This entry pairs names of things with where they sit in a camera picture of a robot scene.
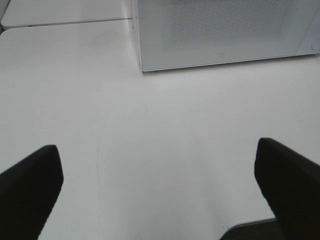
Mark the white microwave door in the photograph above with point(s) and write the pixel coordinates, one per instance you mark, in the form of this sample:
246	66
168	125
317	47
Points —
225	32

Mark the round white door-release button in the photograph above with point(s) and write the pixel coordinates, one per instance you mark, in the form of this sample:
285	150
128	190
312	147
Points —
315	46

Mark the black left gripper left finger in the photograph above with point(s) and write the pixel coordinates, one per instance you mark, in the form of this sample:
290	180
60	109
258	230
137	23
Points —
28	192

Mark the white microwave oven body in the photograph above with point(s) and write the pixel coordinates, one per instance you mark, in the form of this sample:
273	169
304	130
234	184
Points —
225	32

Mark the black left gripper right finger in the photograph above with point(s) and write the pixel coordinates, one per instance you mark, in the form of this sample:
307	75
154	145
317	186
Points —
290	183

